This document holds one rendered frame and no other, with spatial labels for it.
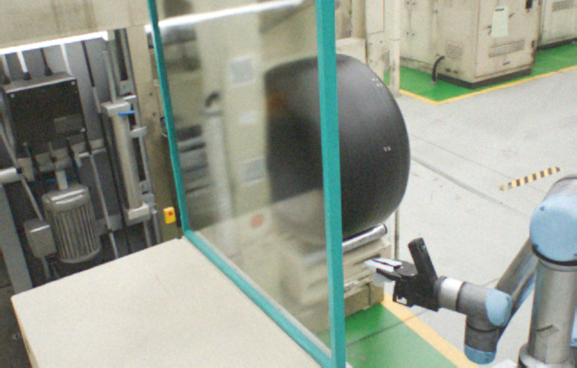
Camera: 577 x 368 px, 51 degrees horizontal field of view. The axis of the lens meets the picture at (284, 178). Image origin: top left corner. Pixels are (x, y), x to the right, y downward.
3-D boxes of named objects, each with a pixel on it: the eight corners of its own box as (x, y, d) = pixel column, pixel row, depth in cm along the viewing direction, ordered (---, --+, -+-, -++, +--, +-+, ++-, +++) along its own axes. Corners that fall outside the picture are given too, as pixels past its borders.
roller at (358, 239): (300, 274, 186) (299, 262, 184) (292, 267, 189) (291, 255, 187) (388, 236, 202) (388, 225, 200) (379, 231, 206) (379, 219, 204)
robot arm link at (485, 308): (500, 337, 136) (504, 306, 133) (453, 321, 143) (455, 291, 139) (512, 317, 142) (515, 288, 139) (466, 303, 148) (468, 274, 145)
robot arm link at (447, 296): (456, 288, 139) (469, 275, 146) (437, 282, 142) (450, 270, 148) (453, 317, 142) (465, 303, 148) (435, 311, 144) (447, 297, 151)
